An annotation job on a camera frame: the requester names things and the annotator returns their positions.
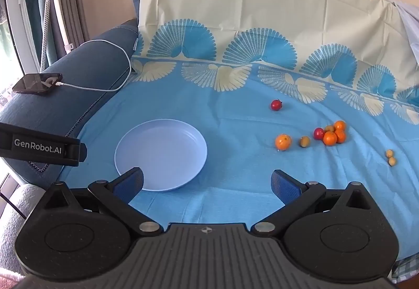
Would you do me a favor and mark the black smartphone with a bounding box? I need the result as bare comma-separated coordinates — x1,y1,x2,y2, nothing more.
12,73,63,95

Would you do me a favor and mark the plastic-wrapped orange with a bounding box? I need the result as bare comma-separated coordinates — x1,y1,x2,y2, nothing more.
274,134,292,151

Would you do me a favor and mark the white fluffy blanket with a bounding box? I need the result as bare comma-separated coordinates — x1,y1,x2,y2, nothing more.
0,182,49,281

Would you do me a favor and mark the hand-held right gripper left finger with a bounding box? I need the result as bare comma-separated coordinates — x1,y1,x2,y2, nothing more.
39,167,164,238

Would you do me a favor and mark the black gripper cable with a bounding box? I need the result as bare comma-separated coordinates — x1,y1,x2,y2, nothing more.
0,183,27,220

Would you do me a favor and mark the pale blue cloth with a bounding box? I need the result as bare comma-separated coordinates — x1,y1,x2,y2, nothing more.
386,0,419,68

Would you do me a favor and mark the white steamer stand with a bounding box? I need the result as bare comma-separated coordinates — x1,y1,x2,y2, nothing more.
42,0,75,54

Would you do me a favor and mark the white window frame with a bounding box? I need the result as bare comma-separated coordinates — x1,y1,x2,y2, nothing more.
1,0,38,78

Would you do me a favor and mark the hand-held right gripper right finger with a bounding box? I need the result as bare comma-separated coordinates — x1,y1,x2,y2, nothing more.
250,169,381,237

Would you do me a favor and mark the blue fan-print sheet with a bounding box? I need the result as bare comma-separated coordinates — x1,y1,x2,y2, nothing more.
60,0,419,263

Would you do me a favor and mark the light blue plate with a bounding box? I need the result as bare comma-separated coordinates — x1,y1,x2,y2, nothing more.
114,119,208,192

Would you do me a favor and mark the white charging cable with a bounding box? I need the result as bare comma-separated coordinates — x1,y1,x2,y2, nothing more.
55,40,132,92

